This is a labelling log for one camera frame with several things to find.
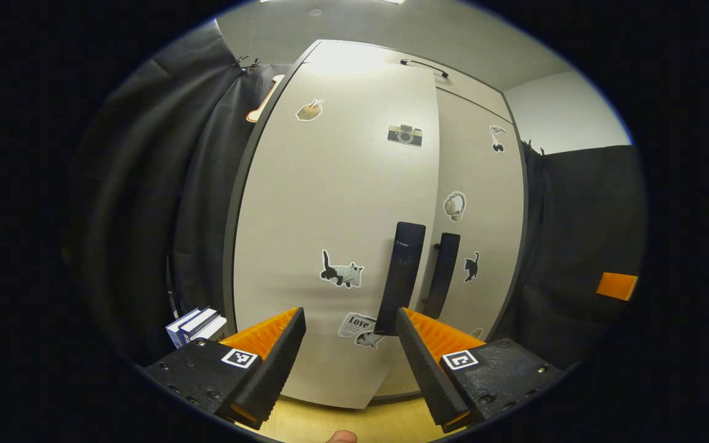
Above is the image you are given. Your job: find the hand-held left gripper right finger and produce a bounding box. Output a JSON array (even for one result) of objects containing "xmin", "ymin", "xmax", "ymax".
[{"xmin": 395, "ymin": 306, "xmax": 564, "ymax": 433}]

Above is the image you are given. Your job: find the white grey cabinet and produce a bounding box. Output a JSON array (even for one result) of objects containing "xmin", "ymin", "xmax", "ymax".
[{"xmin": 222, "ymin": 39, "xmax": 531, "ymax": 411}]

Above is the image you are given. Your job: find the black bar handle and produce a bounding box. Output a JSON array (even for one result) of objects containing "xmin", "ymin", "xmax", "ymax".
[{"xmin": 399, "ymin": 58, "xmax": 449, "ymax": 79}]

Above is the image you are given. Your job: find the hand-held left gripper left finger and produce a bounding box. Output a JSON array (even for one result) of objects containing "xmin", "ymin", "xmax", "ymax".
[{"xmin": 136, "ymin": 306, "xmax": 307, "ymax": 430}]

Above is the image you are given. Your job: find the black flat door handle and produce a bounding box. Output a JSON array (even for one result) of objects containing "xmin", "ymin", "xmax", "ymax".
[
  {"xmin": 422, "ymin": 233, "xmax": 461, "ymax": 319},
  {"xmin": 374, "ymin": 221, "xmax": 427, "ymax": 337}
]

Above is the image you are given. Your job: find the white door with camera sticker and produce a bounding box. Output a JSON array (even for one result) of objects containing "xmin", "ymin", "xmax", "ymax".
[{"xmin": 233, "ymin": 62, "xmax": 440, "ymax": 410}]

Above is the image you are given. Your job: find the white cabinet drawer front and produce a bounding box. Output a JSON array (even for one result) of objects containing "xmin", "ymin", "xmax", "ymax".
[{"xmin": 302, "ymin": 40, "xmax": 512, "ymax": 124}]

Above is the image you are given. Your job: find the black backdrop cloth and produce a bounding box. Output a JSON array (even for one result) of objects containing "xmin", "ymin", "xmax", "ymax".
[
  {"xmin": 71, "ymin": 18, "xmax": 294, "ymax": 364},
  {"xmin": 502, "ymin": 143, "xmax": 646, "ymax": 370}
]

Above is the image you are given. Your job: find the white door with earmuff sticker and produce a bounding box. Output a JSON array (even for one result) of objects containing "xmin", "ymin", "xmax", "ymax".
[{"xmin": 379, "ymin": 86, "xmax": 526, "ymax": 397}]

